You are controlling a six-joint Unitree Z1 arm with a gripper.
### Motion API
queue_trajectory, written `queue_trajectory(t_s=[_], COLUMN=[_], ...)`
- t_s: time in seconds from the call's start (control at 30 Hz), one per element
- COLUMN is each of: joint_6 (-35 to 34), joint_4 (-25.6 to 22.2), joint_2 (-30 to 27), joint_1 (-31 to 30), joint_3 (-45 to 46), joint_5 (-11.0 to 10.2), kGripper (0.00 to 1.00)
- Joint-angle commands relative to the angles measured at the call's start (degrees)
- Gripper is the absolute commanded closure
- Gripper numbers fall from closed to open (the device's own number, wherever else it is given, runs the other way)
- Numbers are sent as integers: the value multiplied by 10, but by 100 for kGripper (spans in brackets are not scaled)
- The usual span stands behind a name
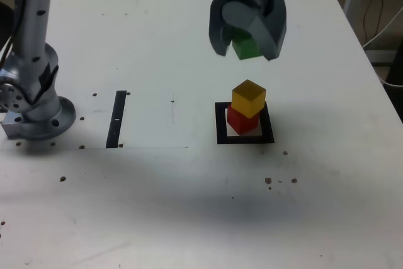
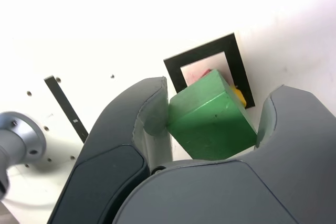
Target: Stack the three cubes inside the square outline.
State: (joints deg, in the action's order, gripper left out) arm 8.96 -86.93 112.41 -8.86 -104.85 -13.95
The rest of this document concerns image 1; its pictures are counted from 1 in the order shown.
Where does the white cable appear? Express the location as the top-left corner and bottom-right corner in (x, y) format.
(361, 7), (403, 50)
(376, 67), (403, 88)

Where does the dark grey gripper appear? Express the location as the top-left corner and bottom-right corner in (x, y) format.
(208, 0), (288, 62)

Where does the black tape square outline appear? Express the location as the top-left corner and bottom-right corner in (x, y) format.
(214, 101), (275, 145)

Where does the black hanging cable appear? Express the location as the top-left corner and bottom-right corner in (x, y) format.
(363, 0), (387, 43)

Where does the black tape strip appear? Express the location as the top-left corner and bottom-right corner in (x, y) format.
(105, 90), (128, 149)

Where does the yellow cube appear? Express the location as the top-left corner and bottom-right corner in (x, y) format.
(231, 79), (268, 118)

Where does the green cube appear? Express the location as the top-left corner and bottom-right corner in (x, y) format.
(231, 28), (263, 60)

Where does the red cube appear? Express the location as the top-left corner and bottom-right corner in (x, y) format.
(227, 105), (261, 135)

